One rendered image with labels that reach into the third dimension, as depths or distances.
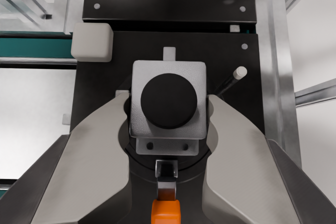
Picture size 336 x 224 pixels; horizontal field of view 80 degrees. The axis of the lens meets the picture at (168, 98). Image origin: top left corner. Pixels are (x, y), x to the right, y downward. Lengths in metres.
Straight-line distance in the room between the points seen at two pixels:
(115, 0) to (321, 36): 0.39
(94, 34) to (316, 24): 0.41
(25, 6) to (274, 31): 0.33
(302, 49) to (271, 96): 0.19
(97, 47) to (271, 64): 0.23
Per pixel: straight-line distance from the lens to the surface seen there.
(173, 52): 0.17
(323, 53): 0.49
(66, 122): 0.28
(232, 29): 0.31
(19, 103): 0.38
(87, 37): 0.28
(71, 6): 0.35
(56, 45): 0.34
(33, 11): 0.33
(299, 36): 0.48
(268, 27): 0.33
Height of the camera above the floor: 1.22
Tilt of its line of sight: 79 degrees down
